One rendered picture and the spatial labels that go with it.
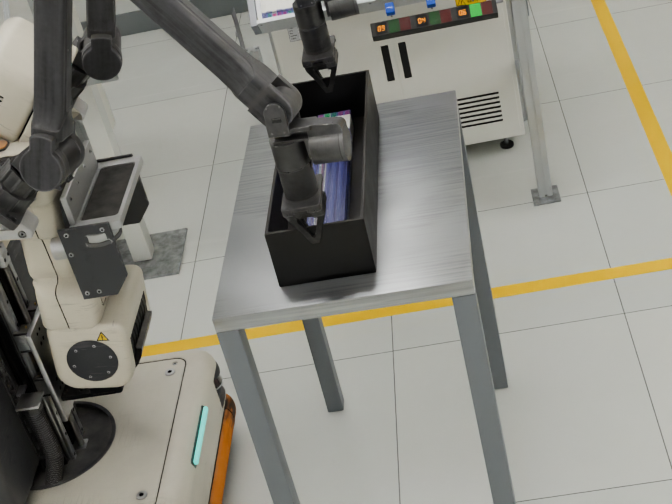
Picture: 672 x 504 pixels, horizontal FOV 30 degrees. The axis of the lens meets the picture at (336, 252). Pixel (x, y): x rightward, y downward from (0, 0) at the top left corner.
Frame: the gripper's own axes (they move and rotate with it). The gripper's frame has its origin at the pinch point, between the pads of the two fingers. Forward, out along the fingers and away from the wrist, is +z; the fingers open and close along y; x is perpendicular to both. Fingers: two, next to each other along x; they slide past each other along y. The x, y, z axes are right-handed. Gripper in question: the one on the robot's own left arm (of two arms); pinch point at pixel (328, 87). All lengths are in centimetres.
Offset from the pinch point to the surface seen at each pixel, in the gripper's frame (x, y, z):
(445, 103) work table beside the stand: -22.8, 1.2, 9.2
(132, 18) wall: 120, 273, 82
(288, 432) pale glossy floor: 31, -4, 88
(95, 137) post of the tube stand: 84, 85, 43
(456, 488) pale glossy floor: -10, -30, 89
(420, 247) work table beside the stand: -17, -51, 9
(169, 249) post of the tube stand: 76, 88, 87
